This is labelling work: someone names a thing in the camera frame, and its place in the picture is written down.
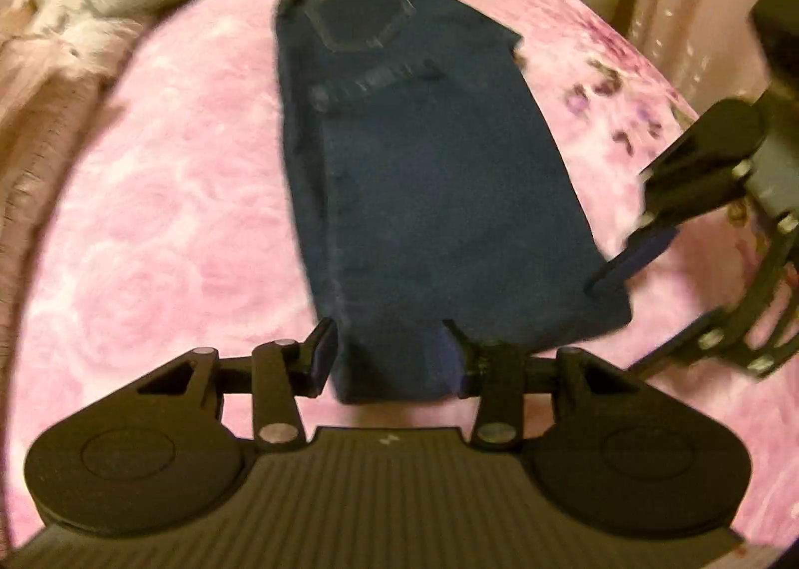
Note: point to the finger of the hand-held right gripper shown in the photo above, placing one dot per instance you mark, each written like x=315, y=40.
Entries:
x=652, y=249
x=755, y=319

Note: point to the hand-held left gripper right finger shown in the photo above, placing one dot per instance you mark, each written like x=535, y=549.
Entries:
x=450, y=364

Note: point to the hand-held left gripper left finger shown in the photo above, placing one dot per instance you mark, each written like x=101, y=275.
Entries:
x=323, y=356

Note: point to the dark blue jeans pants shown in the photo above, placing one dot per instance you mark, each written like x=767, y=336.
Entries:
x=424, y=169

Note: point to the pale curtain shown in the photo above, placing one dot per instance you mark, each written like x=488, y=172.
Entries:
x=705, y=1

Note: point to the pink rose-patterned blanket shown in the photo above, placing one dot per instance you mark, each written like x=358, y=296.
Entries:
x=187, y=200

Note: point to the beige quilted cover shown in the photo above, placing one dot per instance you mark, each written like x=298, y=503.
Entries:
x=43, y=125

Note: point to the white striped duvet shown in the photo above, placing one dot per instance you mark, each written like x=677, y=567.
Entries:
x=72, y=29

